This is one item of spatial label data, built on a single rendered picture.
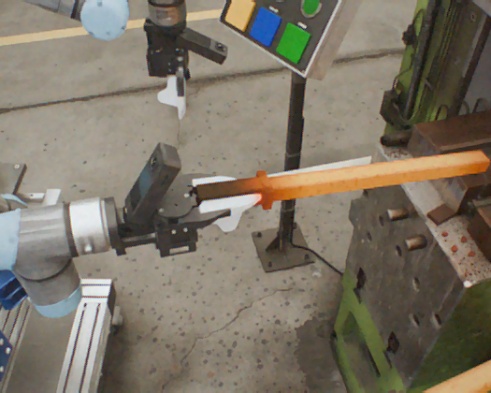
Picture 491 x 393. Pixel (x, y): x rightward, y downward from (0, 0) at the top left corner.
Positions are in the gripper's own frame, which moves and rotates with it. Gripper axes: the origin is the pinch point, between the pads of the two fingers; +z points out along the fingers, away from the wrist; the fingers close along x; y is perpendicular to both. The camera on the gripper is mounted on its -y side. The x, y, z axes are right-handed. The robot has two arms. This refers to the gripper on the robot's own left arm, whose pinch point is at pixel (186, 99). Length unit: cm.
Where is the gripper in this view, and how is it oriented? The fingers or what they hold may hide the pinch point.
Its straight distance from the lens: 121.3
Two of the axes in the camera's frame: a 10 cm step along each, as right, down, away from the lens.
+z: 0.0, 6.8, 7.3
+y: -10.0, -0.1, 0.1
